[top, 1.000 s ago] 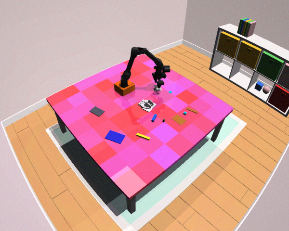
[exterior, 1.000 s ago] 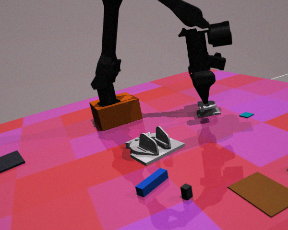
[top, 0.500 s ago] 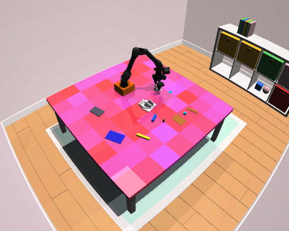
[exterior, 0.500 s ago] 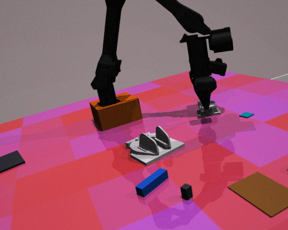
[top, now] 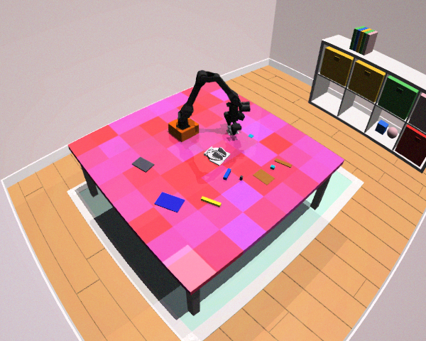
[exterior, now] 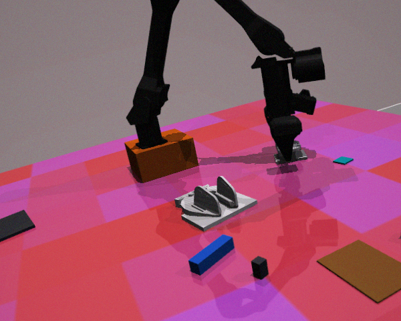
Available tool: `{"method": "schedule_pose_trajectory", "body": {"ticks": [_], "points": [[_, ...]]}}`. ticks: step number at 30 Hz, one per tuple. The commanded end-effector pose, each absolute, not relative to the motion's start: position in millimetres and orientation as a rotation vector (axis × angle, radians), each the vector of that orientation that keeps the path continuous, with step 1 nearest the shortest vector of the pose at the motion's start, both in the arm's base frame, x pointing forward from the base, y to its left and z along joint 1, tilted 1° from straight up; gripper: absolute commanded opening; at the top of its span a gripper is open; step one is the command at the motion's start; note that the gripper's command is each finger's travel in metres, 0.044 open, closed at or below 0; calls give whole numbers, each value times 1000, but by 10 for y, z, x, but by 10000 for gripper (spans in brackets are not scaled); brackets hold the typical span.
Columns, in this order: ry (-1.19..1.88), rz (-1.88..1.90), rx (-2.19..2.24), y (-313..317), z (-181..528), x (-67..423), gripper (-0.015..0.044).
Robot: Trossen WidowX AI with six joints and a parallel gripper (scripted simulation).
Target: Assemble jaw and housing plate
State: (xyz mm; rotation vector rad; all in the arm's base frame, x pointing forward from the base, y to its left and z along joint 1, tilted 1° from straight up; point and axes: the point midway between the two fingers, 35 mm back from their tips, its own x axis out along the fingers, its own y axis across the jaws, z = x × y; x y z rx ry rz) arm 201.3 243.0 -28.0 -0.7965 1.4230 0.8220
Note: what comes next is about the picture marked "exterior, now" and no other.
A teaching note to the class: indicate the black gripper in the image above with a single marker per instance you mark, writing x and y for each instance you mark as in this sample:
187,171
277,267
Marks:
283,127

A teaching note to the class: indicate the teal flat plate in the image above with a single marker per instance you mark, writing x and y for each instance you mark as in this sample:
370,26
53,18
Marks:
343,160

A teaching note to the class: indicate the blue rectangular block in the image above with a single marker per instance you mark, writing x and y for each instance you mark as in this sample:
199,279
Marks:
211,254

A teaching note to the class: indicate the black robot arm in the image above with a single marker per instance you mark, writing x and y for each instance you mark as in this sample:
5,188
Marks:
152,93

